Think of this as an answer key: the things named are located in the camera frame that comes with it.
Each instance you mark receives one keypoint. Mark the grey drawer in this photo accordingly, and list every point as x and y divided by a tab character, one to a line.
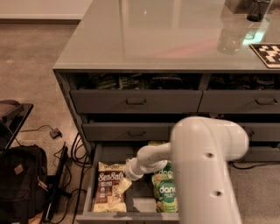
240	102
262	154
127	131
262	131
93	101

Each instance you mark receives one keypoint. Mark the top right grey drawer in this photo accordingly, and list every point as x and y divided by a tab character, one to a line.
240	102

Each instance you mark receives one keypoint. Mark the grey cabinet with counter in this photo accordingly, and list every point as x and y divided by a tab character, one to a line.
165	45

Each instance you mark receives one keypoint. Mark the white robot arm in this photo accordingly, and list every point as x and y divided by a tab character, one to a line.
198	150

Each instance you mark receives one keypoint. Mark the green dang bag middle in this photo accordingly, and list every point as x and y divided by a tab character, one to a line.
166	170

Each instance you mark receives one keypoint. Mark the bottom right grey drawer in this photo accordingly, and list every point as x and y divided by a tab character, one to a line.
262	154

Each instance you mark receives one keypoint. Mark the middle right grey drawer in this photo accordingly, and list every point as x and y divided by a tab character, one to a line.
262	131

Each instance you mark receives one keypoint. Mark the middle left grey drawer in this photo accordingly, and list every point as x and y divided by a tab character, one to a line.
127	131

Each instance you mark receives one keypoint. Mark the green dang bag front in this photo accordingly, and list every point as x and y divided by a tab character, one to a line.
165	193

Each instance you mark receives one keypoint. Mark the black side table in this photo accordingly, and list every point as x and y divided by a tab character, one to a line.
12	117

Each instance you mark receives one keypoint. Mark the green dang bag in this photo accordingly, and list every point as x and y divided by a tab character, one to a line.
155	143
166	170
165	193

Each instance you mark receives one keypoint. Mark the black power adapter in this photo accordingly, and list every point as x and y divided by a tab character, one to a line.
54	133

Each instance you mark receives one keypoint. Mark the black white marker board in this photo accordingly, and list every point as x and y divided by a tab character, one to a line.
268	53

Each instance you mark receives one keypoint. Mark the open bottom left drawer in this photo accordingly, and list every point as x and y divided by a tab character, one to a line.
139	199

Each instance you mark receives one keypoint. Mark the black mesh cup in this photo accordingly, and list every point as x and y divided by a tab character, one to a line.
258	9

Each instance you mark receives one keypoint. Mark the green dang bag back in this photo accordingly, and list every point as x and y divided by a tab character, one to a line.
155	143

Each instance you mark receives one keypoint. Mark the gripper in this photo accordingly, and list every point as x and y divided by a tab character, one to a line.
130	171

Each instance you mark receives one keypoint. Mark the top left grey drawer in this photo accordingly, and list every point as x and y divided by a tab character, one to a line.
93	101

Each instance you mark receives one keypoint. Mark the brown sea salt chip bag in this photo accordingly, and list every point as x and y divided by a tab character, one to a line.
108	178

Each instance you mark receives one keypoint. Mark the black backpack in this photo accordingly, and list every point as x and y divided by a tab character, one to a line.
23	189

